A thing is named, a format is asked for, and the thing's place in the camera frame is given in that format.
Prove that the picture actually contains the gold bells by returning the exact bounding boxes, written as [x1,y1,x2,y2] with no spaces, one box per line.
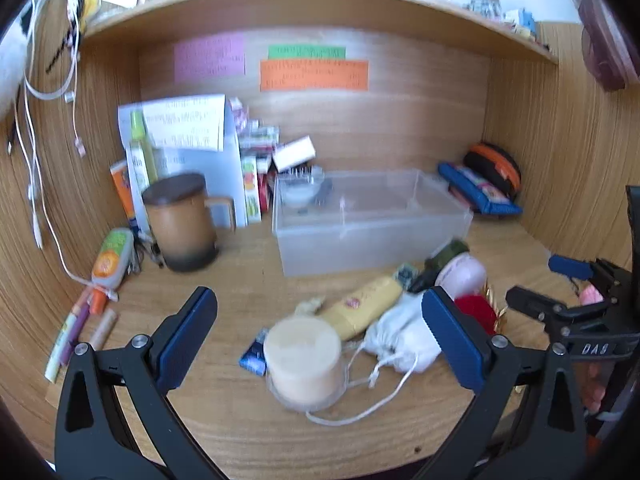
[481,282,510,336]

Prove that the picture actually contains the green spray bottle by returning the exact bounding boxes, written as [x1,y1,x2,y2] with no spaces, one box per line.
[129,109,160,186]

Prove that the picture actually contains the black case with orange zip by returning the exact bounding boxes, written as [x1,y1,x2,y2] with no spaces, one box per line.
[463,142,522,198]

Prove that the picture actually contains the wooden desktop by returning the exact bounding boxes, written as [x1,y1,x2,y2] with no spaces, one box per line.
[42,210,598,478]

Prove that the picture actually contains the tan lip balm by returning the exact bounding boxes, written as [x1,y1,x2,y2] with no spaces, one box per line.
[89,308,118,352]

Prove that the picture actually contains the small blue packet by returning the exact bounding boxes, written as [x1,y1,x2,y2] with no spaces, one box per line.
[239,329,271,377]

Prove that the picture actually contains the orange paper note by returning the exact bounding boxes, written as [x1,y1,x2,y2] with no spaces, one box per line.
[259,59,370,93]

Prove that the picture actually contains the orange carton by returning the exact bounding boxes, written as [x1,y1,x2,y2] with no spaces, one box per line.
[110,160,138,226]

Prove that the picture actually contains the wooden shelf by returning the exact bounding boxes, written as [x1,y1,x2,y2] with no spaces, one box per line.
[82,0,560,66]

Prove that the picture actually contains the clear funnel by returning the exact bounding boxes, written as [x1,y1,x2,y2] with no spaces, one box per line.
[280,172,326,208]

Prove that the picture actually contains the white cardboard box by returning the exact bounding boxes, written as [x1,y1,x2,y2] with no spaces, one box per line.
[272,136,317,171]

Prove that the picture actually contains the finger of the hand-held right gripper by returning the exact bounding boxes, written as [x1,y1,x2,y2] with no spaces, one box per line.
[505,285,576,333]
[548,254,608,291]

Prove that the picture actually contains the white drawstring pouch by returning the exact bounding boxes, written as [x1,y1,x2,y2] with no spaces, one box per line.
[305,292,443,428]

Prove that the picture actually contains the clear bag with pink cable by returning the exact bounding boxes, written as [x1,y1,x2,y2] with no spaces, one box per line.
[228,97,251,133]

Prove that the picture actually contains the red velvet box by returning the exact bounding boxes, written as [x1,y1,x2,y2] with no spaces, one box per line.
[454,295,498,336]

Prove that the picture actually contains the cream pillar candle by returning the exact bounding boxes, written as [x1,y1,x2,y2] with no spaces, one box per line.
[262,316,351,413]

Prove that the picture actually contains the pink round case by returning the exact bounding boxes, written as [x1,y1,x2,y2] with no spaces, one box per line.
[434,253,488,301]

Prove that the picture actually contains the clear plastic storage box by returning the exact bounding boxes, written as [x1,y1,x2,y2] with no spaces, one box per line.
[272,169,474,278]

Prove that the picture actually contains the thick white charging cable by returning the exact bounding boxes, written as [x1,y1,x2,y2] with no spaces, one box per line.
[22,0,83,103]

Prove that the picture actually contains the white printed paper sheet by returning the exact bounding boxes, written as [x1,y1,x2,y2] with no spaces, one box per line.
[118,94,227,153]

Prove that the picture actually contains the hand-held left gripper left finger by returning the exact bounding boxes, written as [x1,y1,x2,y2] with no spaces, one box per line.
[54,286,236,480]

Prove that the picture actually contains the stack of books and packets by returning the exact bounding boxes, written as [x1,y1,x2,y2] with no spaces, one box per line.
[227,97,281,223]

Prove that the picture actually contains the blue patchwork pouch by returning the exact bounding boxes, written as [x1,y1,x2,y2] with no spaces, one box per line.
[438,161,524,217]

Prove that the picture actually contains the green paper note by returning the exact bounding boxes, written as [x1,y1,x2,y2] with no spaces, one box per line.
[267,45,347,61]

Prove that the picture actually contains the pink paper note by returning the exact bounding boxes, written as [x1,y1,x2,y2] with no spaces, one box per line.
[174,35,246,81]

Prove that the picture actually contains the thin white earphone cable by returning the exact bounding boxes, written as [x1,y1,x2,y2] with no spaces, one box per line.
[7,85,118,303]

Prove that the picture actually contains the purple pen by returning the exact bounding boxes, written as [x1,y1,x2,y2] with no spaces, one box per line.
[60,290,93,366]

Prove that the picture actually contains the small teal packet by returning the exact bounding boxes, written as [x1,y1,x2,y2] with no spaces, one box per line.
[394,263,420,291]

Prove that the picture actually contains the dark green bottle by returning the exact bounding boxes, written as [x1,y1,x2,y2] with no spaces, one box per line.
[410,240,471,293]

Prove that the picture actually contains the person's right hand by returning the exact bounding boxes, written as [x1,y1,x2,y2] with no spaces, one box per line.
[582,360,613,416]

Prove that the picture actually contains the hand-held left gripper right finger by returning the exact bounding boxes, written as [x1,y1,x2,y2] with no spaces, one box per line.
[415,286,587,480]

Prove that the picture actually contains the yellow lotion tube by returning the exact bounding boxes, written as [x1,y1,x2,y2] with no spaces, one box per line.
[318,275,404,342]

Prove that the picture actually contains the black beaded string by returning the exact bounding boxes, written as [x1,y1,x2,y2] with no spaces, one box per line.
[45,0,85,73]

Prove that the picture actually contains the brown mug with lid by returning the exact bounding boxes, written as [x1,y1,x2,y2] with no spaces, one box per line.
[142,173,237,273]

